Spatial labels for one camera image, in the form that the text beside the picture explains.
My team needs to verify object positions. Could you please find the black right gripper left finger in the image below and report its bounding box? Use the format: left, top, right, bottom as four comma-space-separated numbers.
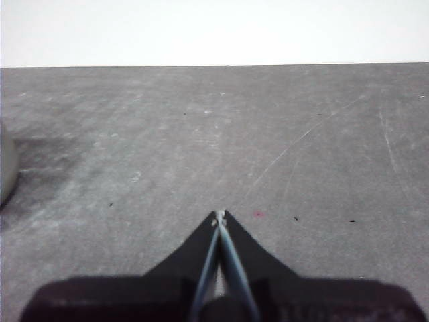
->
19, 210, 221, 322

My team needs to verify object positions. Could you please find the pale green electric pot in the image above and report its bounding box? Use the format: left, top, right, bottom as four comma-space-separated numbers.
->
0, 123, 18, 209

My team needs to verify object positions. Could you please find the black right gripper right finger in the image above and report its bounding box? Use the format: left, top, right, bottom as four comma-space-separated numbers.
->
220, 210, 428, 322

